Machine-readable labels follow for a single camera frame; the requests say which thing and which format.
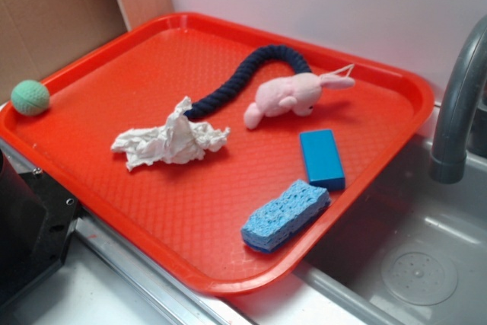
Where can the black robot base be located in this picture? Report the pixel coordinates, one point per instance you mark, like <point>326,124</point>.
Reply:
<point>37,220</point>

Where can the pink plush bunny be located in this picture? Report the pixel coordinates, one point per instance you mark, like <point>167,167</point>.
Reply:
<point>297,94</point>

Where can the red plastic tray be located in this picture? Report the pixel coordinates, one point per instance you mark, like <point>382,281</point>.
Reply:
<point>188,218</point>

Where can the crumpled white paper towel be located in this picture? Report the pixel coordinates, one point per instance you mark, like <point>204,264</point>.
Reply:
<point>178,141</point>

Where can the light blue sponge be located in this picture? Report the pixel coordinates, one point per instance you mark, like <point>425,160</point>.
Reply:
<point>275,223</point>

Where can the blue rectangular block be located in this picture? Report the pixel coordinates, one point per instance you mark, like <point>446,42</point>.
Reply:
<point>321,158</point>

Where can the grey plastic sink basin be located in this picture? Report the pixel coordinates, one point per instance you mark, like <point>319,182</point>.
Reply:
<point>409,250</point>

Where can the grey toy faucet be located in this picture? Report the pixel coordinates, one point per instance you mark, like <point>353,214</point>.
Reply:
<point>461,124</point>

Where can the green textured ball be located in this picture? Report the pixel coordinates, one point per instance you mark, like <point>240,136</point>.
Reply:
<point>30,98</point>

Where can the brown cardboard panel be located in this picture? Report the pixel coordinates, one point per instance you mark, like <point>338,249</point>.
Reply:
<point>39,37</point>

